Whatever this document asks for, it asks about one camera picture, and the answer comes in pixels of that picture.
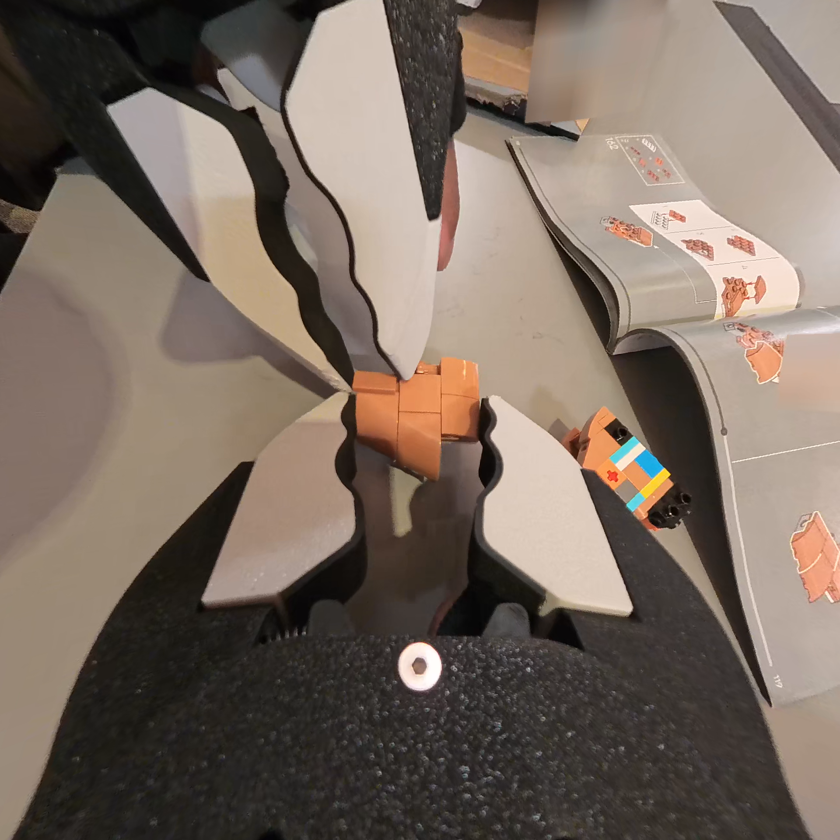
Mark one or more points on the grey instruction booklet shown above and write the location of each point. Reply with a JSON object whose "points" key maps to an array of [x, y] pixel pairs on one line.
{"points": [[722, 262]]}

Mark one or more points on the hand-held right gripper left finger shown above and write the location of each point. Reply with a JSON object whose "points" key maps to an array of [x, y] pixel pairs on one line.
{"points": [[282, 518]]}

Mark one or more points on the colourful striped brick model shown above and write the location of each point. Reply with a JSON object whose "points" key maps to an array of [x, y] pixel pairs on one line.
{"points": [[630, 472]]}

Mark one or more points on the person's left hand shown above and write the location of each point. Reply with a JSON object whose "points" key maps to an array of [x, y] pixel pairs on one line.
{"points": [[449, 223]]}

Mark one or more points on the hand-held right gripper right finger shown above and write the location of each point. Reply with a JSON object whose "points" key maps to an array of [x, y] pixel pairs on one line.
{"points": [[551, 525]]}

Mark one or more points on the printed cardboard box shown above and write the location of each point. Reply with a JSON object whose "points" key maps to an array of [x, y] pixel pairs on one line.
{"points": [[492, 59]]}

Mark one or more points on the brown grey brick assembly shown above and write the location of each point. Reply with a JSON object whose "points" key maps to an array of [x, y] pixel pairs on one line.
{"points": [[407, 420]]}

